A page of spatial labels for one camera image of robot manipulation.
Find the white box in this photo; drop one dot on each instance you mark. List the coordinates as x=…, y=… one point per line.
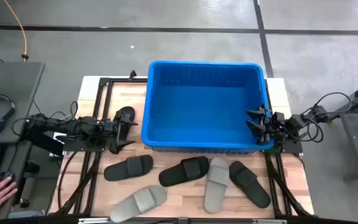
x=59, y=135

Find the person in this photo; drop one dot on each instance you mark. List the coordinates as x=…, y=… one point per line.
x=23, y=214

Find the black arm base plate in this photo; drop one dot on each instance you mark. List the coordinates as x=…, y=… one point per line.
x=294, y=148
x=79, y=147

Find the black aluminium table frame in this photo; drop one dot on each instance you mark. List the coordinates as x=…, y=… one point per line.
x=120, y=80

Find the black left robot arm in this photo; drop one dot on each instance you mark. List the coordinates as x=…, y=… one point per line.
x=73, y=127

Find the grey slide sandal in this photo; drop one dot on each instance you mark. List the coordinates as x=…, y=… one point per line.
x=214, y=196
x=126, y=208

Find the blue plastic bin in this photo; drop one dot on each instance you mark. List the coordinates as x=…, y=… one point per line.
x=197, y=109

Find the silver metal bracket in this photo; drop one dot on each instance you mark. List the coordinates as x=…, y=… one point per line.
x=269, y=221
x=95, y=220

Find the small black clamp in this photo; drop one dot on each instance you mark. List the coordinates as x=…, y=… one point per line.
x=132, y=75

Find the black computer mouse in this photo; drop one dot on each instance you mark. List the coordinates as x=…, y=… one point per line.
x=5, y=174

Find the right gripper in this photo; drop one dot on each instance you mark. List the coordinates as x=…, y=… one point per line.
x=273, y=127

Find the black caster wheel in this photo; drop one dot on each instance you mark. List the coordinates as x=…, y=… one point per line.
x=24, y=203

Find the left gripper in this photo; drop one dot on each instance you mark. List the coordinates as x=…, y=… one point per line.
x=109, y=130

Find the grey computer desk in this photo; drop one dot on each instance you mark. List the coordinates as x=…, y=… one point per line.
x=11, y=81

